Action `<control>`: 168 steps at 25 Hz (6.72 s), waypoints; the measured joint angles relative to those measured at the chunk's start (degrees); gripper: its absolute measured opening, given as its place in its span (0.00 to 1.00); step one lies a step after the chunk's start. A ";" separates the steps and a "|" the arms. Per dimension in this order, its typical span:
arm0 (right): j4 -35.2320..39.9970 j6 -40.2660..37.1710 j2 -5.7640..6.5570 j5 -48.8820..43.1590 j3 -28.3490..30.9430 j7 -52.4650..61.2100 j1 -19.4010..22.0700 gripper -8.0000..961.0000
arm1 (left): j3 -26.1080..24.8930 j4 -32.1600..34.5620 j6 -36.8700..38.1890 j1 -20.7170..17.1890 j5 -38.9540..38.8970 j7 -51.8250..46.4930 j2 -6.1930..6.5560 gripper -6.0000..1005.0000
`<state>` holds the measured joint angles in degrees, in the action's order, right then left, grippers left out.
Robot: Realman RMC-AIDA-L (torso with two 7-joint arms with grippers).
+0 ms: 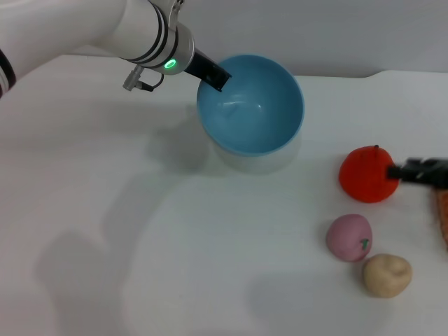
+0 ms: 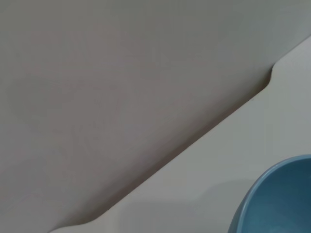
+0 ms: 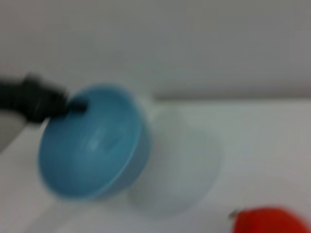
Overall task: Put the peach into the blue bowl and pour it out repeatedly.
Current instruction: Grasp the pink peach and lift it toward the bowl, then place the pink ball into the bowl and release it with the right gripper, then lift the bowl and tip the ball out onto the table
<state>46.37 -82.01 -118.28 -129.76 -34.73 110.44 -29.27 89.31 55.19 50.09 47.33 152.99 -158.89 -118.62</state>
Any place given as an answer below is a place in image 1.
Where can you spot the orange-red toy fruit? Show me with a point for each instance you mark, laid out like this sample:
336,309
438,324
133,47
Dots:
360,175

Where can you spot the beige toy potato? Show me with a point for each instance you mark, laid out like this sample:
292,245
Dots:
385,276

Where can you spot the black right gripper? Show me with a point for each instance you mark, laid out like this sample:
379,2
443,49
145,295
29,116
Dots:
435,173

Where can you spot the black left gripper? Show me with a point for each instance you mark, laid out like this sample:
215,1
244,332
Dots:
197,63

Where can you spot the orange textured toy food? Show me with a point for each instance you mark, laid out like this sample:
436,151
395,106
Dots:
441,217

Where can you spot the pink toy peach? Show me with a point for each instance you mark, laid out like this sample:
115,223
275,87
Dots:
346,238

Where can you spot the blue bowl with white outside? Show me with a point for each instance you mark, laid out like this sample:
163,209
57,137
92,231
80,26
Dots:
252,115

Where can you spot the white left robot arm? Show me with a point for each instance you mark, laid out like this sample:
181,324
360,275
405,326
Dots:
87,24

